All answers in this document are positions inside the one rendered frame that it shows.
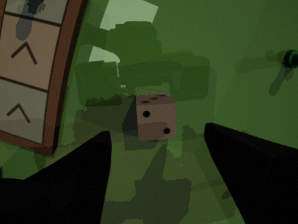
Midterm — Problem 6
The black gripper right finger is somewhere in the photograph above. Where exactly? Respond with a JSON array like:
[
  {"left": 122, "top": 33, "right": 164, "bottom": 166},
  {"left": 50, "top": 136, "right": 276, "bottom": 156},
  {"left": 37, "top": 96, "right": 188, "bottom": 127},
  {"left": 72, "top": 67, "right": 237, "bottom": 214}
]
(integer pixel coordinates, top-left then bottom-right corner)
[{"left": 205, "top": 123, "right": 298, "bottom": 224}]

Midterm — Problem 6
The brown die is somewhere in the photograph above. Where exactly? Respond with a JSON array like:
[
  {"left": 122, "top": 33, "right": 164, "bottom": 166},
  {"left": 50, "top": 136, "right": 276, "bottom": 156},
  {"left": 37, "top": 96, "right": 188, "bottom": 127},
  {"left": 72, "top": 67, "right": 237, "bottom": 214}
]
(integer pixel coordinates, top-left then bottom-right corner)
[{"left": 136, "top": 92, "right": 177, "bottom": 141}]

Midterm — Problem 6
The square board game track with arrows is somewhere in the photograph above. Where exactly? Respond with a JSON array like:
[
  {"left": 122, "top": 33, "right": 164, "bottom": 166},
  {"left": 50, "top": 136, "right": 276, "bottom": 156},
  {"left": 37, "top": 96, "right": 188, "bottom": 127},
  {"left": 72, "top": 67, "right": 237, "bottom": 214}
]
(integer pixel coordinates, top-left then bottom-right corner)
[{"left": 0, "top": 0, "right": 88, "bottom": 156}]

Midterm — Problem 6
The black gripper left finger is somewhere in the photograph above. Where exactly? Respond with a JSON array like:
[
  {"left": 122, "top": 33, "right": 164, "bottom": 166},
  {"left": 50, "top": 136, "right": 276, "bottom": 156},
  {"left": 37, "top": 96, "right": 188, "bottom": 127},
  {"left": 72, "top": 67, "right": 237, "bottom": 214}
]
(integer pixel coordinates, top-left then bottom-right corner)
[{"left": 0, "top": 131, "right": 112, "bottom": 224}]

